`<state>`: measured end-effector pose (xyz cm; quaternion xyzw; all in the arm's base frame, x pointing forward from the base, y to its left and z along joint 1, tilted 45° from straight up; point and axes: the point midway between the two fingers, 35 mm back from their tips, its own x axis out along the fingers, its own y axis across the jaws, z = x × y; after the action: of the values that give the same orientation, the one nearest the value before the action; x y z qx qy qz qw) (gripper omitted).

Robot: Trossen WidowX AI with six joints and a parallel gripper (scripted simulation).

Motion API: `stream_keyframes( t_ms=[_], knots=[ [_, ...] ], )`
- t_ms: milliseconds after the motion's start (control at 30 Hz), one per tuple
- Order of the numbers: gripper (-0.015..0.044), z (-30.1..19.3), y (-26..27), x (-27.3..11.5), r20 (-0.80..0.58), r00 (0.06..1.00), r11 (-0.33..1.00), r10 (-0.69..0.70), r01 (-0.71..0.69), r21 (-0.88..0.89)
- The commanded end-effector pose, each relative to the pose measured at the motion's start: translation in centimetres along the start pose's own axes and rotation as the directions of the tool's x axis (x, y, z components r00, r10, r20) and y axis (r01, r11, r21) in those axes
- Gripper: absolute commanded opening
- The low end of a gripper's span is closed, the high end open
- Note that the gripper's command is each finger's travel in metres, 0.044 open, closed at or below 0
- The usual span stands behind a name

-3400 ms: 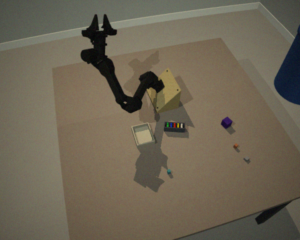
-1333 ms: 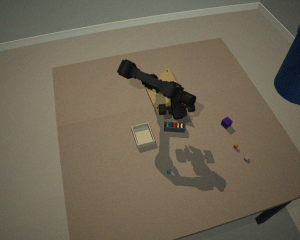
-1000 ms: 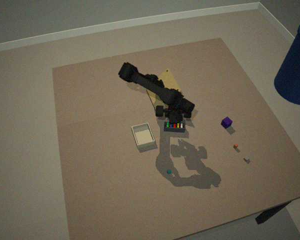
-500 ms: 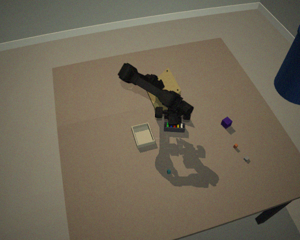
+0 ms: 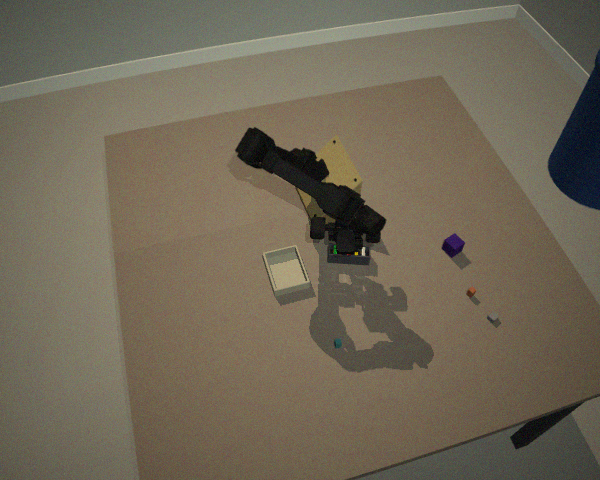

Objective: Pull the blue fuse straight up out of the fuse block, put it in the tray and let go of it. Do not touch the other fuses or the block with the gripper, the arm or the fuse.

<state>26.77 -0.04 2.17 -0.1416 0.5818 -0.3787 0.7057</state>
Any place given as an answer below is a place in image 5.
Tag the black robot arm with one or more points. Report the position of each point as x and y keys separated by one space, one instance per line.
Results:
x=301 y=169

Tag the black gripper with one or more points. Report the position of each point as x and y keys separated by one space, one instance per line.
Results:
x=318 y=228

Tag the purple cube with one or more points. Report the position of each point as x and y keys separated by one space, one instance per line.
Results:
x=453 y=245

